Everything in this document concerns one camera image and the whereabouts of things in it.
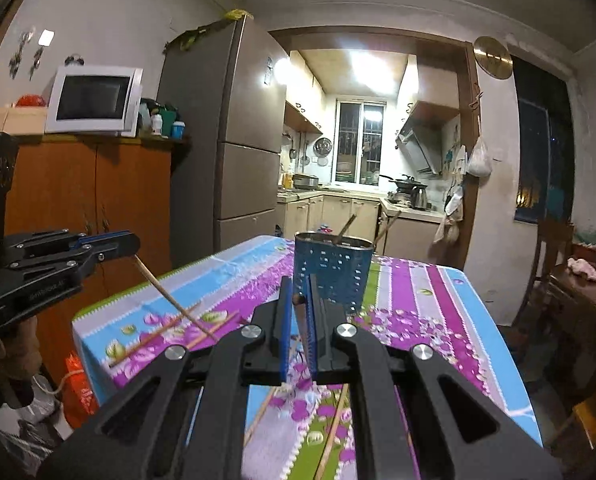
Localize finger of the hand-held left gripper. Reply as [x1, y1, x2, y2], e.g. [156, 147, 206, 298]
[7, 229, 142, 262]
[12, 249, 110, 292]

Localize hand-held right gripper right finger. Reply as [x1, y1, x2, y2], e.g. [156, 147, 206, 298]
[305, 273, 563, 480]

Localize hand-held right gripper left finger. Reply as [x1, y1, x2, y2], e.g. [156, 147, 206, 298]
[38, 276, 295, 480]

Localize blue perforated utensil holder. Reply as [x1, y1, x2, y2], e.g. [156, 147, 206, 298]
[294, 230, 375, 317]

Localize person's left hand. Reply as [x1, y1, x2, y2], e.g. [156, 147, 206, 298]
[0, 317, 47, 392]

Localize orange wooden cabinet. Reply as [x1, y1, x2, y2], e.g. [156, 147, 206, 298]
[2, 132, 189, 403]

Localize beige cardboard box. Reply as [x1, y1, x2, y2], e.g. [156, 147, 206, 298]
[0, 106, 49, 135]

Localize floral striped tablecloth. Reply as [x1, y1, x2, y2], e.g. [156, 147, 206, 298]
[72, 234, 544, 480]

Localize beige kitchen counter cabinets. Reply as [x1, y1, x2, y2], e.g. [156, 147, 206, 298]
[277, 190, 447, 262]

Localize orange plastic bag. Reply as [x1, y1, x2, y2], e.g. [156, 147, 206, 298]
[62, 352, 100, 429]

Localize white microwave oven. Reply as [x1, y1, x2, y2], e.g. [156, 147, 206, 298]
[44, 65, 144, 139]

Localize green cup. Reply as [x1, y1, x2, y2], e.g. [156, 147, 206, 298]
[160, 104, 179, 139]

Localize hanging keys on hooks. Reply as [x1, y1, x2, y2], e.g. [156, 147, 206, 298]
[7, 24, 47, 82]

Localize brown refrigerator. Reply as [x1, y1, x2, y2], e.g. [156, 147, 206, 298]
[156, 15, 291, 272]

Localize black wok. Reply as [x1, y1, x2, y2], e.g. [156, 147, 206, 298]
[378, 173, 419, 194]

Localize kitchen window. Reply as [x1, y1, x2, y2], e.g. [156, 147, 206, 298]
[335, 100, 387, 186]

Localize steel range hood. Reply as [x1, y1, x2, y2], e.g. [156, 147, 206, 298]
[395, 114, 445, 177]

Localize hanging white plastic bag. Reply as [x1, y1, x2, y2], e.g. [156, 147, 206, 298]
[466, 135, 494, 179]

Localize yellow green cloth bundle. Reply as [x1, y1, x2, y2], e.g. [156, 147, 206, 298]
[177, 8, 255, 52]

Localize wooden chair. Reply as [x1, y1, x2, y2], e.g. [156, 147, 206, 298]
[512, 219, 576, 343]

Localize dark wooden dining table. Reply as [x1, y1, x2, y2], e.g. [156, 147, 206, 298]
[546, 259, 596, 413]

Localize pink cloth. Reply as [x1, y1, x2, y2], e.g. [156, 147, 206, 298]
[566, 257, 596, 281]

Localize yellow wooden stool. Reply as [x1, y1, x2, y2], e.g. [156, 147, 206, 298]
[562, 389, 596, 452]

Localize green white bundle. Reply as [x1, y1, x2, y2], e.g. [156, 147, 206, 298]
[572, 229, 596, 257]

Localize dark room window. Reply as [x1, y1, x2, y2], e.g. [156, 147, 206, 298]
[512, 56, 577, 224]

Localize beige kitchen wall cabinet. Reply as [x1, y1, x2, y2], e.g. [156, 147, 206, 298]
[283, 51, 325, 135]
[397, 54, 461, 127]

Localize gold round wall clock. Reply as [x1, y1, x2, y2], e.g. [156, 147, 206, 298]
[472, 35, 514, 81]

